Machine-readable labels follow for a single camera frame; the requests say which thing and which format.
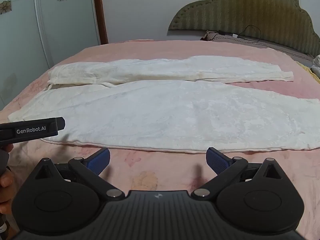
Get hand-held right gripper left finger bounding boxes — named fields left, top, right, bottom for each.
left=32, top=147, right=126, bottom=202

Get brown wooden wardrobe frame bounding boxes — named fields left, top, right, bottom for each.
left=92, top=0, right=109, bottom=45

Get olive padded headboard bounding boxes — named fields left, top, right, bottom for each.
left=168, top=0, right=320, bottom=58

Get white pants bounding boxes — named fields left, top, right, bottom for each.
left=7, top=55, right=320, bottom=154

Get crumpled white cloth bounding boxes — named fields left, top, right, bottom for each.
left=311, top=54, right=320, bottom=83

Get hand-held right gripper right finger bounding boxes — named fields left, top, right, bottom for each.
left=191, top=147, right=284, bottom=202

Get black charging cable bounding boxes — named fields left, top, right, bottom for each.
left=217, top=24, right=267, bottom=47

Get grey brown pillow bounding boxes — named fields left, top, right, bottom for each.
left=200, top=31, right=316, bottom=61

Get pink floral blanket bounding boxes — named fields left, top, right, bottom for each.
left=0, top=39, right=320, bottom=240

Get floral frosted wardrobe door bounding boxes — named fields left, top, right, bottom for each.
left=0, top=0, right=102, bottom=112

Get person's left hand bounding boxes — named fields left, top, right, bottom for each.
left=0, top=144, right=15, bottom=215

